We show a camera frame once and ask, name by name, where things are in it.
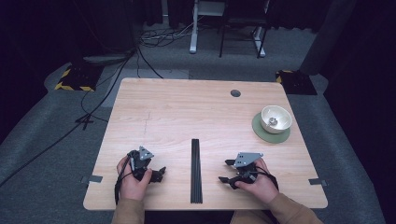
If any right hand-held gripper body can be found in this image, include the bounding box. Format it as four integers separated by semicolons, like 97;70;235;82
233;151;264;184

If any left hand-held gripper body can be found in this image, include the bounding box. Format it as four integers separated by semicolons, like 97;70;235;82
127;146;157;184

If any black chopstick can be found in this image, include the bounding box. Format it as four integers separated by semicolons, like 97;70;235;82
192;138;197;204
194;138;201;204
196;138;204;204
191;138;194;204

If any cream ceramic bowl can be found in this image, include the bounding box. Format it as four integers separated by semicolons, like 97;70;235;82
261;105;293;135

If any person's left hand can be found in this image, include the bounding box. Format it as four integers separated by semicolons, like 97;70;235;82
116;155;153;202

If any person's right hand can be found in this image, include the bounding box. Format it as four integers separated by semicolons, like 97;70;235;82
234;158;279;205

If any green round coaster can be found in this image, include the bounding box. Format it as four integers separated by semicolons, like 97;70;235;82
251;111;292;145

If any grey tape piece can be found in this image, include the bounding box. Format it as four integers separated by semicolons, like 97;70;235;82
80;175;104;185
307;177;329;188

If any grey flat stand base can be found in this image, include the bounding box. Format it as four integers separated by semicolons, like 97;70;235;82
81;52;135;65

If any white desk leg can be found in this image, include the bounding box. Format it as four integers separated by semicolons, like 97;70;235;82
189;0;201;55
252;26;267;59

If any grey padded column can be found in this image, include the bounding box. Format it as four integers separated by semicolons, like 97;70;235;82
299;0;359;77

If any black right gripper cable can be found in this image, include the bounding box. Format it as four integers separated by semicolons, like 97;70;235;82
253;165;280;191

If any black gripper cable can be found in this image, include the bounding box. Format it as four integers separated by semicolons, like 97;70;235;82
114;150;139;205
253;165;280;191

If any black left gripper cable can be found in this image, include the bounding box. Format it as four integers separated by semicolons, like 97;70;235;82
114;150;139;205

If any long black floor cable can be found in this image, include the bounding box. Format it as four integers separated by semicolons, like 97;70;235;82
0;46;139;189

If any black yellow-striped base plate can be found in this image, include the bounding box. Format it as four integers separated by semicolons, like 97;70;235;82
54;63;105;93
275;69;318;96

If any bundle of floor cables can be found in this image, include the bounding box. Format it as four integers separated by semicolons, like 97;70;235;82
138;18;200;49

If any black metal frame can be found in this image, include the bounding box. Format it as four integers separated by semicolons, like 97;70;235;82
218;0;269;60

